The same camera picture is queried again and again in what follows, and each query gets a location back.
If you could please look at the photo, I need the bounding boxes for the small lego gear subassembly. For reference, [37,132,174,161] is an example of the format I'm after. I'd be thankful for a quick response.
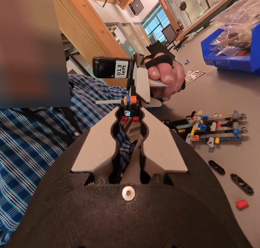
[95,96,141,123]

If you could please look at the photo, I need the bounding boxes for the wooden office desk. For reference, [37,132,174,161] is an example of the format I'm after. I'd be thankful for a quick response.
[175,0,244,42]

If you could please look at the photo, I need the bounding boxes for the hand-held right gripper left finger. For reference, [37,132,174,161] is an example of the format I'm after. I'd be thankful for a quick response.
[71,106,121,174]

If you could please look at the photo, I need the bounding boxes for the person's torso in plaid shirt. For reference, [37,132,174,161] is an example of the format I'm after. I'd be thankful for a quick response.
[0,75,135,239]

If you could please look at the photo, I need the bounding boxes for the blue plastic bin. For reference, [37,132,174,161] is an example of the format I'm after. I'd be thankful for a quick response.
[201,22,260,73]

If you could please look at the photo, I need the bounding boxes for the person's left hand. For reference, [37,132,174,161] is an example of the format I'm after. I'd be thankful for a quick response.
[147,58,186,102]

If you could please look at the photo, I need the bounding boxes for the grey wall-mounted box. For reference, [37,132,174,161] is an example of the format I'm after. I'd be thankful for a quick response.
[130,0,145,16]

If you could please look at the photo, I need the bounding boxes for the black lego liftarm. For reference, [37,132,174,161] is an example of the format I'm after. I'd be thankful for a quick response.
[230,173,254,196]
[208,160,226,175]

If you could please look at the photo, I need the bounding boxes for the red lego bush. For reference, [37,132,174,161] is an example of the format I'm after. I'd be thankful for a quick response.
[236,199,249,210]

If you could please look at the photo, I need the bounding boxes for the lego sticker sheet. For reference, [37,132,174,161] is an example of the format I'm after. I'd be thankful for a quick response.
[183,69,206,86]

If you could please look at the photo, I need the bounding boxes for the long lego chassis assembly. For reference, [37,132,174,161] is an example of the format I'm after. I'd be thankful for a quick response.
[162,110,248,153]

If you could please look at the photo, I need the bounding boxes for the grey screen on stand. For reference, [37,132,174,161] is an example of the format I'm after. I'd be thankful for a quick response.
[161,24,179,49]

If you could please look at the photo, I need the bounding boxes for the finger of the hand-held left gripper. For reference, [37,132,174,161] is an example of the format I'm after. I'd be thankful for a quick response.
[142,98,162,109]
[135,67,151,103]

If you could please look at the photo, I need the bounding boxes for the clear bags of lego parts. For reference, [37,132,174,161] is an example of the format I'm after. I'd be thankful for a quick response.
[210,0,260,57]

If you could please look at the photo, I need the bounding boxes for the black chest harness strap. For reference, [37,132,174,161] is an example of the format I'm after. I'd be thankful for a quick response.
[19,107,82,147]

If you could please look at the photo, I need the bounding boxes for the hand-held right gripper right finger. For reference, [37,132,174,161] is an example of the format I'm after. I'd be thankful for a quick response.
[140,107,188,175]

